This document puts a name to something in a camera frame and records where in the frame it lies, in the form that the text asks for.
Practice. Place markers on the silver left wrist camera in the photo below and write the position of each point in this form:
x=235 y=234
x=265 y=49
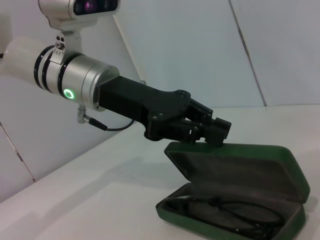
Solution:
x=62 y=10

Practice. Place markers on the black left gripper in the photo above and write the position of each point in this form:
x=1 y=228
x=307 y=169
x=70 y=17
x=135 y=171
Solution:
x=130 y=100

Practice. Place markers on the silver camera mount bracket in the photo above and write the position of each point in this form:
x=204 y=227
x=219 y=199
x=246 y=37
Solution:
x=60 y=42

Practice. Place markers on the green glasses case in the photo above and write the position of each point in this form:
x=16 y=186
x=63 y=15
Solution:
x=237 y=170

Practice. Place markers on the black thin-framed glasses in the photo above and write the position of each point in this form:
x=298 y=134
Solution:
x=218 y=200

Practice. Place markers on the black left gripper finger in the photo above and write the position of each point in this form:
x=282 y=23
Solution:
x=221 y=126

